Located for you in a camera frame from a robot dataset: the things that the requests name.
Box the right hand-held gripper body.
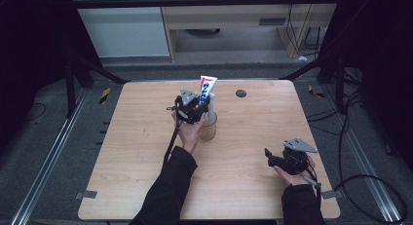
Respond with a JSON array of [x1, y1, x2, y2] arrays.
[[275, 136, 319, 176]]

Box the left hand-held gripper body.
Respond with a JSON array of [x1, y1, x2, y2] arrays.
[[174, 88, 209, 125]]

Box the white toothpaste tube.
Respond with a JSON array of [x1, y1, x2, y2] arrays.
[[198, 75, 219, 106]]

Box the amber transparent cup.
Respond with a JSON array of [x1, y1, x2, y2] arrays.
[[198, 112, 218, 142]]

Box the person's right hand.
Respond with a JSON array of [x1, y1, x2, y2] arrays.
[[272, 159, 317, 187]]

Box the person's left hand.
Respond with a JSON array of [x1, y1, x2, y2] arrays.
[[171, 111, 207, 155]]

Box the yellow black striped tape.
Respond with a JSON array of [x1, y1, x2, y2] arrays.
[[98, 86, 112, 105], [307, 84, 326, 99]]

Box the light wooden desk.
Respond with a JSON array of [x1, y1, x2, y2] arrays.
[[157, 0, 341, 61]]

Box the black metal stand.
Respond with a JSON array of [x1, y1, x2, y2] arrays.
[[278, 52, 347, 113], [63, 54, 131, 120]]

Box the white cabinet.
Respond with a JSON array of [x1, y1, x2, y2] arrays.
[[68, 0, 171, 59]]

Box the dark curtain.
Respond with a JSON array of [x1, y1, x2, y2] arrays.
[[0, 0, 100, 156], [316, 0, 413, 172]]

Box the right gripper cable with plug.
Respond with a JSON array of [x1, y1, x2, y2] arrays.
[[300, 163, 323, 207]]

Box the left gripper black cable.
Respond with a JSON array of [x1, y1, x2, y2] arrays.
[[162, 104, 183, 170]]

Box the grey table edge bracket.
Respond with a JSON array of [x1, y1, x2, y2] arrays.
[[320, 188, 344, 201], [75, 189, 98, 201]]

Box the black floor cable loop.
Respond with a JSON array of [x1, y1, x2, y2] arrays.
[[333, 90, 409, 225]]

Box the aluminium floor rail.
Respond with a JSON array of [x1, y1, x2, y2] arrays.
[[320, 84, 404, 225], [9, 88, 91, 225]]

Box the black horizontal frame bar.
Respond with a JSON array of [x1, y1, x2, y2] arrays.
[[68, 0, 341, 10]]

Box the hanging black cables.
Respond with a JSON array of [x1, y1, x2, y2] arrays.
[[284, 3, 323, 58]]

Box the thin black floor cable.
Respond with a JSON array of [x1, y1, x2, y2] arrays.
[[26, 101, 48, 123]]

